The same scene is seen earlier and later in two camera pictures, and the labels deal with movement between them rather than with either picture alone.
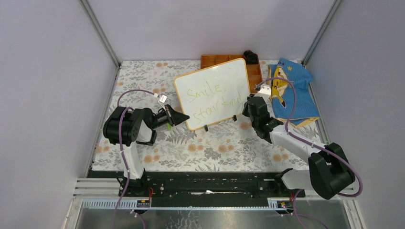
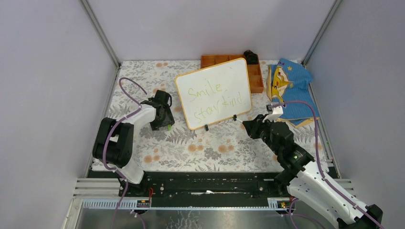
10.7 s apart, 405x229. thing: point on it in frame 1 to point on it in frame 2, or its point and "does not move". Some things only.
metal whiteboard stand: (234, 118) does not move
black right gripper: (245, 111) to (252, 127)
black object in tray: (251, 58) does not move
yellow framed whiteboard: (210, 94) does not move
